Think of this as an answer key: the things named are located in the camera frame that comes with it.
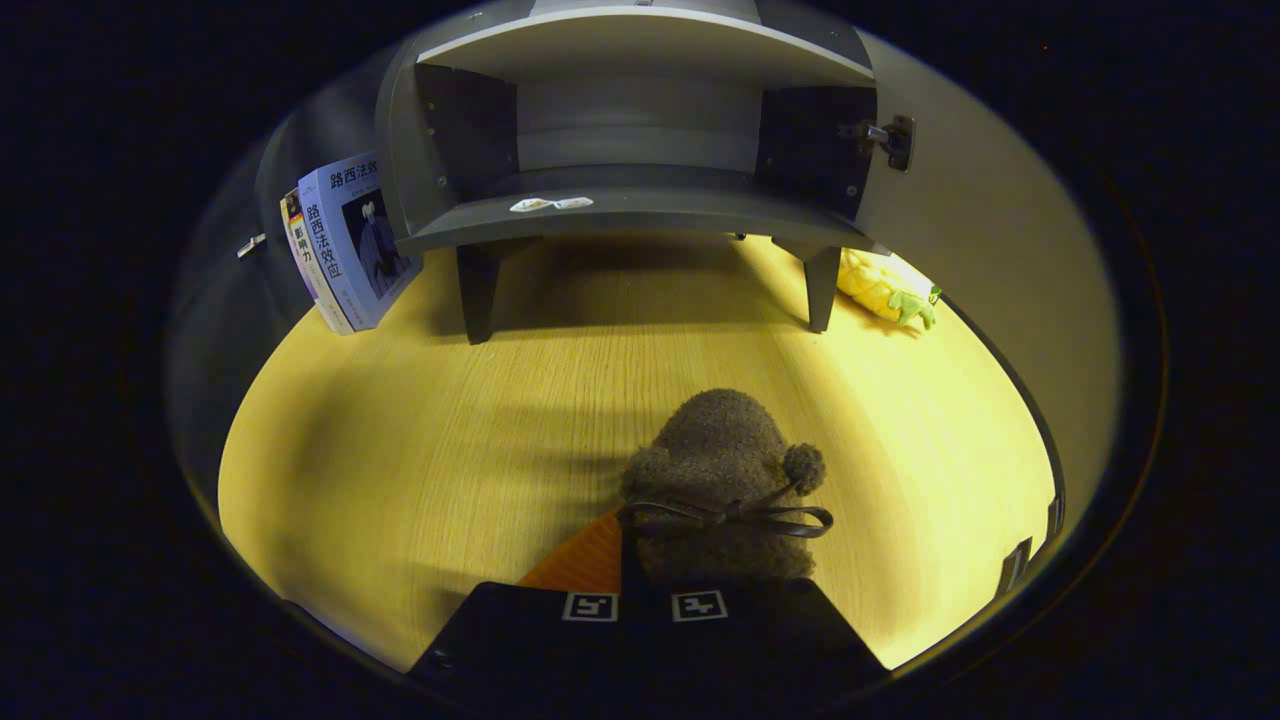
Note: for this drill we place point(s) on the brown fuzzy shoe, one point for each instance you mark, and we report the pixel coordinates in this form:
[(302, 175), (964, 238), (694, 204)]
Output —
[(720, 440)]

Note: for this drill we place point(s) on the black backdrop cloth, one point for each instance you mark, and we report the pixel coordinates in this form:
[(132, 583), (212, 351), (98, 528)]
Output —
[(230, 330)]

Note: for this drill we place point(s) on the yellow pineapple plush toy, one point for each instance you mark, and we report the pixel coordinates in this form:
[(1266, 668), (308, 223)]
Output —
[(872, 285)]

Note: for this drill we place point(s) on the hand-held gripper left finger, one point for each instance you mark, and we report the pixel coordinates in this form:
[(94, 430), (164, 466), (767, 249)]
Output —
[(530, 640)]

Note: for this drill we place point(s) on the dark grey shoe cabinet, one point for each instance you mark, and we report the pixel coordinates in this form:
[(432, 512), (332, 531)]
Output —
[(640, 210)]

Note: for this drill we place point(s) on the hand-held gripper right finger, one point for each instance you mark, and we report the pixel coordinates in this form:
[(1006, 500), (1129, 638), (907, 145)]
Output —
[(760, 640)]

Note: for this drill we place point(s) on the pale clothespin clip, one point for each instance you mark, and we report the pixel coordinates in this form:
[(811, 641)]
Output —
[(251, 245)]

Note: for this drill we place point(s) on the white spine book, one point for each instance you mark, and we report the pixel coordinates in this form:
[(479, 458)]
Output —
[(305, 262)]

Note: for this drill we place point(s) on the blue cover book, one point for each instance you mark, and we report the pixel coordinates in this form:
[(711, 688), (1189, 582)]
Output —
[(345, 230)]

